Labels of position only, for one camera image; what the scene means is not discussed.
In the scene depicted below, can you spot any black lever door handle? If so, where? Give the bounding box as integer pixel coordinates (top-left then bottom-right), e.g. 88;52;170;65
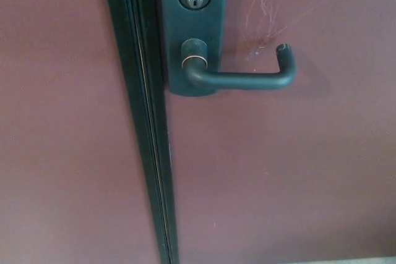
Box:
179;38;299;92

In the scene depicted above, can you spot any black door edge strip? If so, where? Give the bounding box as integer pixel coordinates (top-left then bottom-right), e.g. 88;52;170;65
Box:
100;0;181;264

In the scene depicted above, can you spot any black door handle backplate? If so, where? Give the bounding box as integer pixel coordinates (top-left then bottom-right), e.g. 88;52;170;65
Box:
157;0;232;96

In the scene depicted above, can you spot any maroon door leaf with handle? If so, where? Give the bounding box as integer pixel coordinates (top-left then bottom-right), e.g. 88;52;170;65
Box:
163;0;396;264

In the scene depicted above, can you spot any maroon door leaf without handle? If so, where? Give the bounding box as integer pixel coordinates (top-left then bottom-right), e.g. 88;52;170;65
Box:
0;0;161;264

